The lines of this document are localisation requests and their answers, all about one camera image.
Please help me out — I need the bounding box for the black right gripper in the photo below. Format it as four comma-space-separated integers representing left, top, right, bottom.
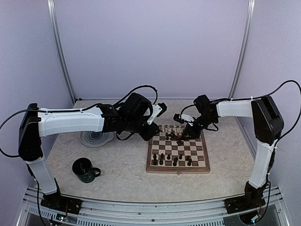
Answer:
181, 113, 216, 139

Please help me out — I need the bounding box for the dark knight piece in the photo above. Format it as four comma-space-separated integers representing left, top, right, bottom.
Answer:
173, 157, 178, 167

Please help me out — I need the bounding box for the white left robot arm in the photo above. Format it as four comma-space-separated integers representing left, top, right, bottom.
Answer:
18, 93, 167, 210

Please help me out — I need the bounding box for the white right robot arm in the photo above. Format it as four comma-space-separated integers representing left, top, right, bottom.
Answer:
174, 95, 284, 209

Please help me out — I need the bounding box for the wooden folding chess board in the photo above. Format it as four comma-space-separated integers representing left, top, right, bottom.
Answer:
146, 124, 210, 174

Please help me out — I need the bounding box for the white blue swirl plate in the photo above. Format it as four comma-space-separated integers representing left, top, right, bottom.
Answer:
79, 131, 114, 148

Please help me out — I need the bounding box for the dark green mug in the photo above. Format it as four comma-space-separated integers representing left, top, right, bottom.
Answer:
72, 158, 101, 183

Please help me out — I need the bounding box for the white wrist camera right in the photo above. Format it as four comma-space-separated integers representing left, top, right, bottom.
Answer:
173, 113, 195, 124

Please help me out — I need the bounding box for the aluminium frame rail front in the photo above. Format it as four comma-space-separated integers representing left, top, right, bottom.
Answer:
14, 187, 292, 226

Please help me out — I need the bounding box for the aluminium corner post right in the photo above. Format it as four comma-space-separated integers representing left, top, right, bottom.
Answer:
229, 0, 256, 101

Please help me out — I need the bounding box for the aluminium corner post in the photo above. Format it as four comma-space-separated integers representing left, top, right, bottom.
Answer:
229, 0, 256, 101
47, 0, 77, 104

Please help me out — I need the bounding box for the aluminium corner post left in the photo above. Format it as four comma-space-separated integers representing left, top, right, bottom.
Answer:
47, 0, 77, 104

